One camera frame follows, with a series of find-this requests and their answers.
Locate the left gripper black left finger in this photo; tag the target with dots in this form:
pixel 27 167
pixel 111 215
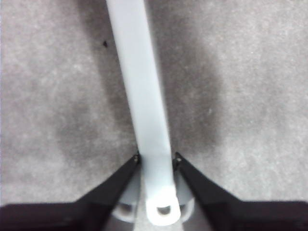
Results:
pixel 72 216

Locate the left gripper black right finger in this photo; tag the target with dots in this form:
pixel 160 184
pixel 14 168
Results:
pixel 240 216

